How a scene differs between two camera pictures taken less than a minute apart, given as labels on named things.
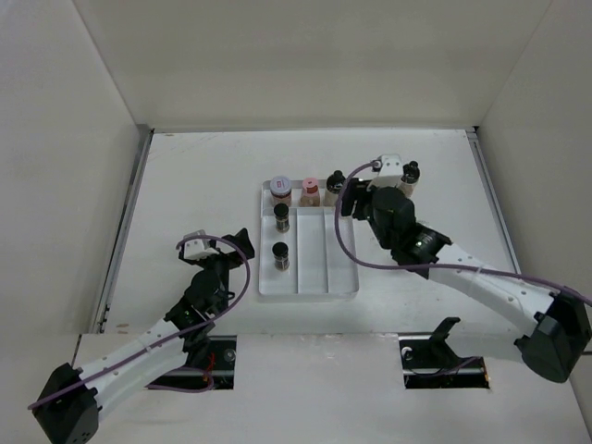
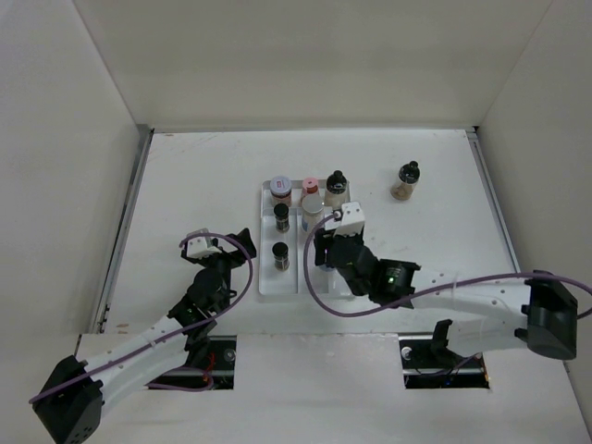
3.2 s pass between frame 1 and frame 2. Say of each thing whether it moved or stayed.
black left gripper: stayed
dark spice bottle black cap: stayed
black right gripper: moved
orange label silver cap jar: stayed
